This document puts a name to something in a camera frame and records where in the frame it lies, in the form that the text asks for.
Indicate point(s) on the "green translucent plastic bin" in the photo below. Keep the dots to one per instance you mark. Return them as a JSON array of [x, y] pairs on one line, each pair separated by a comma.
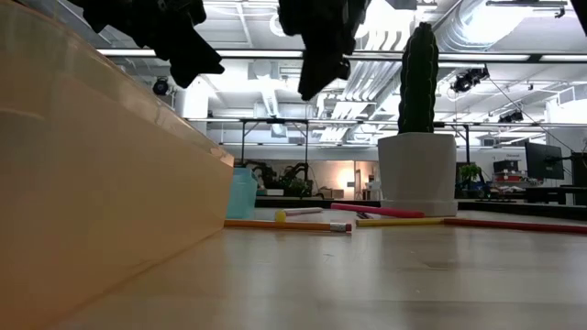
[[242, 192]]

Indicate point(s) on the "white plant pot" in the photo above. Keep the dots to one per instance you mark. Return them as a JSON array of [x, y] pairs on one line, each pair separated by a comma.
[[417, 174]]

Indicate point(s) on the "long ceiling light strip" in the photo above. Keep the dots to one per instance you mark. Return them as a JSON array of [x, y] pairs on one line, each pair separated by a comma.
[[257, 53]]

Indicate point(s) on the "cardboard box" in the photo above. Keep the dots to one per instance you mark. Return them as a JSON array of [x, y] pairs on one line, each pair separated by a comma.
[[332, 193]]

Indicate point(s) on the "orange pencil with eraser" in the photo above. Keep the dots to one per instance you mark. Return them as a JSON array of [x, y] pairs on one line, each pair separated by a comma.
[[284, 225]]

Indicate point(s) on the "orange translucent plastic bin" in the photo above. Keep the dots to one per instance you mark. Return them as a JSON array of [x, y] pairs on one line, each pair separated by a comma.
[[91, 183]]

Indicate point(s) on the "green cactus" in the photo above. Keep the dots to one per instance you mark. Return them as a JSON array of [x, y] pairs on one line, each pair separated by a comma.
[[417, 82]]

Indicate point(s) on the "black pen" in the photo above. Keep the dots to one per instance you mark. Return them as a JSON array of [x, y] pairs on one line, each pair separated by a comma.
[[363, 215]]

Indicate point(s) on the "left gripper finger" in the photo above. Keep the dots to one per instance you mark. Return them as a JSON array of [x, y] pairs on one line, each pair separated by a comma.
[[192, 64]]

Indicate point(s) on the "red and white boxes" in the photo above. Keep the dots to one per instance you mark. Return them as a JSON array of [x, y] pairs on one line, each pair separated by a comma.
[[506, 174]]

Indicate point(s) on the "small green plant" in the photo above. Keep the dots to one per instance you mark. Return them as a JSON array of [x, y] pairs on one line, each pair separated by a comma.
[[298, 187]]

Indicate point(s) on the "black ceiling camera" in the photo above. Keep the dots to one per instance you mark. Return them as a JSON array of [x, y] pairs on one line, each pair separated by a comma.
[[468, 80], [511, 117]]

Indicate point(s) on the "red pencil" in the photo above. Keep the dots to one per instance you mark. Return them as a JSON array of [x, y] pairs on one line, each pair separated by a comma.
[[513, 225]]

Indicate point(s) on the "yellow pencil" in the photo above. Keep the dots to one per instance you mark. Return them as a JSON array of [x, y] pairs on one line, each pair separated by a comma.
[[399, 222], [280, 216]]

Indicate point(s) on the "pale pink pen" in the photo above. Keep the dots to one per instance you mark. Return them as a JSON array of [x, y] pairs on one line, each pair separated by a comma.
[[305, 211]]

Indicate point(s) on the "magenta pink pen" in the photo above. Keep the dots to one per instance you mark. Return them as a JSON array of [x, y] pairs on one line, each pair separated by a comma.
[[376, 211]]

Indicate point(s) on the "green leafy plant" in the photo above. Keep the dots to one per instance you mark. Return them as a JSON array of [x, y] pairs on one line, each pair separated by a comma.
[[470, 172]]

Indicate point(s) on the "dark desk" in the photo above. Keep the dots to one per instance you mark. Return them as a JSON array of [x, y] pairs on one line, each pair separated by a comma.
[[550, 194]]

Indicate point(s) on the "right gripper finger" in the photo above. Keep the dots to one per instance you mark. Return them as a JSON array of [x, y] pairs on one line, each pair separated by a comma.
[[321, 69]]

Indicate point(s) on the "silver ventilation duct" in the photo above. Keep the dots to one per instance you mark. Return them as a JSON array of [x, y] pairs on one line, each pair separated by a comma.
[[451, 27]]

